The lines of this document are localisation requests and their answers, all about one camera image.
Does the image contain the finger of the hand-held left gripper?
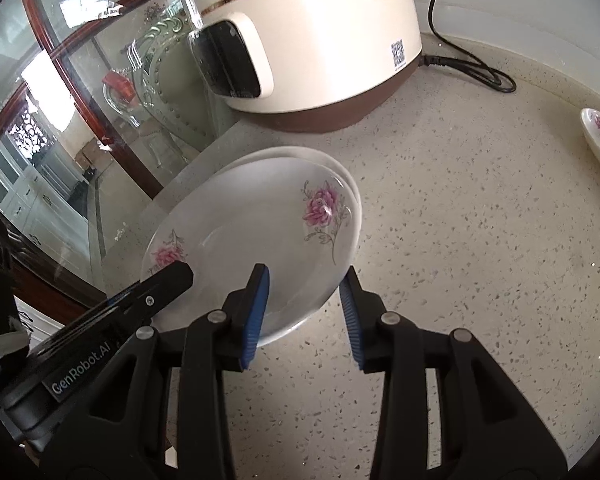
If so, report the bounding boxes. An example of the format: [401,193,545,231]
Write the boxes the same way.
[62,260,195,341]

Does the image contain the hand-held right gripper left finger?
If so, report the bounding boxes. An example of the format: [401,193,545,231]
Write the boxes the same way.
[35,262,272,480]

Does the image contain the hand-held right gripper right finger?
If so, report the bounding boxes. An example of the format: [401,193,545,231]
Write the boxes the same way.
[339,266,569,480]

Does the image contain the cream rice cooker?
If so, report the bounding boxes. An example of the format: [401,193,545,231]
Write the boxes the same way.
[182,0,424,134]

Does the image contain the black power cable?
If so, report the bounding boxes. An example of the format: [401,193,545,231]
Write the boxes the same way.
[419,0,519,94]

